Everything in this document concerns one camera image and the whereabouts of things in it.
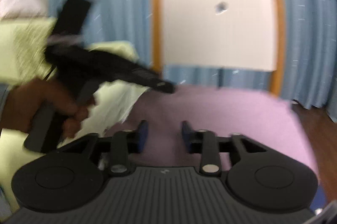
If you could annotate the blue curtain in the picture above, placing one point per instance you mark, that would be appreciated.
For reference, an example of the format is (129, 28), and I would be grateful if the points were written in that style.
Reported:
(118, 3)

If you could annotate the purple sleeveless top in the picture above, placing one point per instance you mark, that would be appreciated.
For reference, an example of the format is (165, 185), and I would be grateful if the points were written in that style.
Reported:
(237, 113)

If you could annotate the wooden chair with white panels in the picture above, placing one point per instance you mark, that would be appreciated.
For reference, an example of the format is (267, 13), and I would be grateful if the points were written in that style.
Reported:
(210, 29)

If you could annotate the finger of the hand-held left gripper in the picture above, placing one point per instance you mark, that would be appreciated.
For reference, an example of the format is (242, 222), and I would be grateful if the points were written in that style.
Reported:
(152, 79)

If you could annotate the checked bed sheet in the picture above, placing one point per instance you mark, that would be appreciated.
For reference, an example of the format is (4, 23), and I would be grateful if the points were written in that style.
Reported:
(21, 40)

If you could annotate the person's left hand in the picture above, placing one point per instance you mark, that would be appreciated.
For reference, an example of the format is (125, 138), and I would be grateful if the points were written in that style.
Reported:
(31, 97)

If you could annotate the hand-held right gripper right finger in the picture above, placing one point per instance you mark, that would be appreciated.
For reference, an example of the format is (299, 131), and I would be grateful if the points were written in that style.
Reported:
(186, 134)

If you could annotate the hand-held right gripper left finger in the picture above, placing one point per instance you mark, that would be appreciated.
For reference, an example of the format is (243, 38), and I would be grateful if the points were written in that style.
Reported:
(143, 134)

